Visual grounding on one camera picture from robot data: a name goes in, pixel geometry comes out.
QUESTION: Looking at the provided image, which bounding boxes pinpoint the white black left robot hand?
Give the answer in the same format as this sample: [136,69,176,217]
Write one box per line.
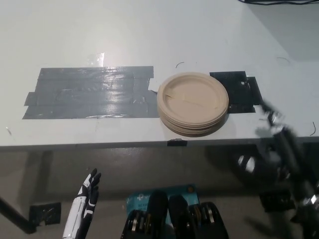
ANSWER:
[62,168,102,239]

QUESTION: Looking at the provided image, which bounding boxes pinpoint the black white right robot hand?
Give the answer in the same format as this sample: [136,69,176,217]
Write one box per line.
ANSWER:
[254,99,301,175]

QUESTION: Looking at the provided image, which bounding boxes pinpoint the beige paper plate stack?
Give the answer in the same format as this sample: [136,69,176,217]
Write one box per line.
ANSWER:
[157,71,229,138]

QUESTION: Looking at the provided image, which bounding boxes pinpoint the black floor tape square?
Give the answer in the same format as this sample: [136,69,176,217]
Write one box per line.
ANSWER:
[29,202,62,226]

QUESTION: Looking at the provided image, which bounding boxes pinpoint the black tape patch on table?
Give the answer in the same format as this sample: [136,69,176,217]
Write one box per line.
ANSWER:
[209,71,265,114]

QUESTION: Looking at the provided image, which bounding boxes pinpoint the teal cardboard box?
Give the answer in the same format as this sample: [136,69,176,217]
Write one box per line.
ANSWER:
[124,183,200,225]

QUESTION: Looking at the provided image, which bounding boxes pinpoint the black diagonal table leg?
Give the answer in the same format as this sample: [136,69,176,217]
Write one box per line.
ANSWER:
[0,196,37,235]

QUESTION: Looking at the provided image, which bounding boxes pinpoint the clear tape piece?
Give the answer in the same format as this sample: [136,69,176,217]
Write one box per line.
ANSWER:
[84,51,106,67]

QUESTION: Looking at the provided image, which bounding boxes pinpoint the grey duct tape patch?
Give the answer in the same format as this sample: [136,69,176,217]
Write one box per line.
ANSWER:
[21,66,160,120]

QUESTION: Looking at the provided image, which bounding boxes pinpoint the black cables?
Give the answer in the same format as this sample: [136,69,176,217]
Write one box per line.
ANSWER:
[238,0,319,5]

